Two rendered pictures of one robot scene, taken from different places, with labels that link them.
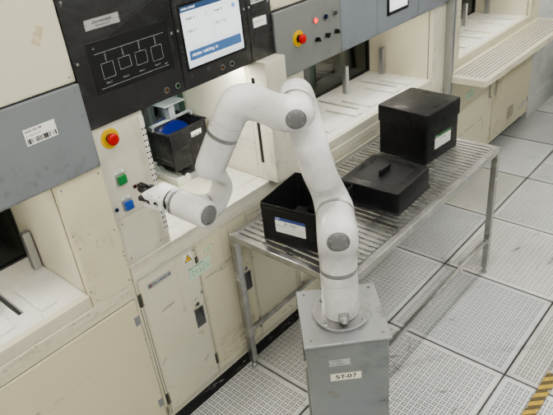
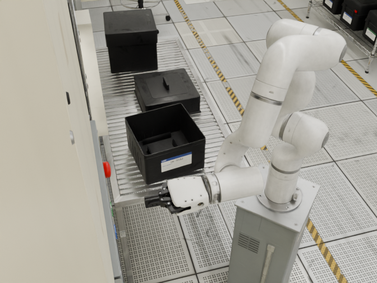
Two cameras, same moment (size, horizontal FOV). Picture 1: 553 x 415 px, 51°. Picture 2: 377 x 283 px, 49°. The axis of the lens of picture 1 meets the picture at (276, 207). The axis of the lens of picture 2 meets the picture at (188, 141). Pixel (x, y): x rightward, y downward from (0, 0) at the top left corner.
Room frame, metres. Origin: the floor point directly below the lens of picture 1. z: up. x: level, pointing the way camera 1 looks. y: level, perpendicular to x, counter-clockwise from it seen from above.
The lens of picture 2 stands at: (1.24, 1.02, 2.09)
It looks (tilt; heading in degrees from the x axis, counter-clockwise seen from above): 42 degrees down; 300
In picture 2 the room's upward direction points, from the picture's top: 1 degrees clockwise
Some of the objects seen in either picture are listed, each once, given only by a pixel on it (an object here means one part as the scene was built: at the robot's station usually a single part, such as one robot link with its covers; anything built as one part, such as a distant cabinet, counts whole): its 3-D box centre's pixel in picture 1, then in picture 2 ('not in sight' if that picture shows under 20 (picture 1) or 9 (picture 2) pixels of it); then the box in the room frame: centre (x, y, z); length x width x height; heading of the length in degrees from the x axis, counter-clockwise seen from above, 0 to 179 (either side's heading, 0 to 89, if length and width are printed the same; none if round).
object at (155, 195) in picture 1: (164, 197); (189, 193); (1.62, 0.35, 1.20); 0.11 x 0.10 x 0.07; 45
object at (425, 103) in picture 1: (418, 124); (130, 40); (2.64, -0.74, 0.89); 0.29 x 0.29 x 0.25; 41
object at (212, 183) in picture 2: (176, 202); (211, 189); (1.57, 0.30, 1.20); 0.09 x 0.03 x 0.08; 135
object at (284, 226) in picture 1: (308, 211); (164, 142); (2.02, -0.13, 0.85); 0.28 x 0.28 x 0.17; 54
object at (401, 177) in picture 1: (384, 179); (166, 91); (2.24, -0.49, 0.83); 0.29 x 0.29 x 0.13; 48
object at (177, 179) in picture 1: (180, 167); not in sight; (2.46, 0.42, 0.89); 0.22 x 0.21 x 0.04; 45
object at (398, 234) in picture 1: (376, 255); (156, 152); (2.30, -0.46, 0.38); 1.30 x 0.60 x 0.76; 135
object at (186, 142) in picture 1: (174, 134); not in sight; (2.46, 0.42, 1.06); 0.24 x 0.20 x 0.32; 136
